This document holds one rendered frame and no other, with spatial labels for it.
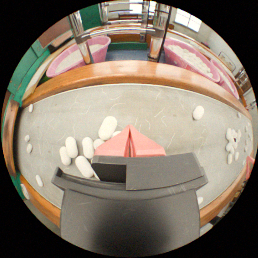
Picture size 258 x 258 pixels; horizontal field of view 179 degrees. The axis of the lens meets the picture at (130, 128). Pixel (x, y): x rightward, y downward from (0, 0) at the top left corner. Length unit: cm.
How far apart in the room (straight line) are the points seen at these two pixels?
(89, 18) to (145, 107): 270
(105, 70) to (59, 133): 15
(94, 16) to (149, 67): 260
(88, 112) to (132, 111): 8
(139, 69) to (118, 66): 4
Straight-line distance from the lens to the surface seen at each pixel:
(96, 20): 271
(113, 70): 18
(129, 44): 46
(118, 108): 16
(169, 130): 16
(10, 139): 45
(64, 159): 16
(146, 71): 18
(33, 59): 63
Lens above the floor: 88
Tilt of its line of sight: 77 degrees down
